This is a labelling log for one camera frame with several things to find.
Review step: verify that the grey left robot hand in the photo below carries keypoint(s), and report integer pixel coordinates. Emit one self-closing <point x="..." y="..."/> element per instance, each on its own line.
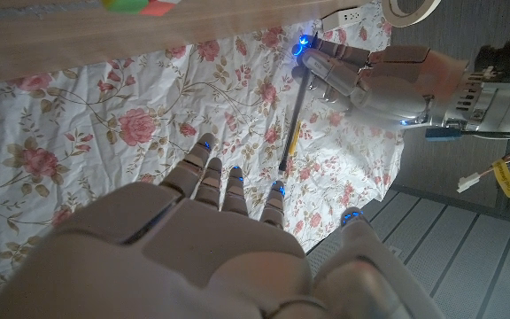
<point x="388" y="84"/>

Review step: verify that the white power strip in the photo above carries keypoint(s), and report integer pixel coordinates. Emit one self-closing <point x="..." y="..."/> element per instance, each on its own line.
<point x="341" y="18"/>

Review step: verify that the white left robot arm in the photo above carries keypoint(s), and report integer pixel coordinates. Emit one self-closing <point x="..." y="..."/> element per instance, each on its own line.
<point x="503" y="106"/>

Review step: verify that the masking tape roll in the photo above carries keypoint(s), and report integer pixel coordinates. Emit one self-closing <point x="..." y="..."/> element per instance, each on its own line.
<point x="410" y="15"/>

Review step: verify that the small Rubik's cube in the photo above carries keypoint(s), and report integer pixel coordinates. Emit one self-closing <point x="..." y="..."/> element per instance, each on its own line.
<point x="126" y="5"/>

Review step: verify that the black mechanical pencil yellow label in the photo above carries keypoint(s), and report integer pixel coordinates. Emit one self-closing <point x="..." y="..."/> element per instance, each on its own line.
<point x="287" y="150"/>

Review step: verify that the floral backdrop cloth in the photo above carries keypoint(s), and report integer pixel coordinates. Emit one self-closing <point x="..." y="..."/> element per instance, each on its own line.
<point x="104" y="111"/>

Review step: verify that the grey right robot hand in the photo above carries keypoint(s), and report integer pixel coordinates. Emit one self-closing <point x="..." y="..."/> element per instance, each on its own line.
<point x="193" y="266"/>

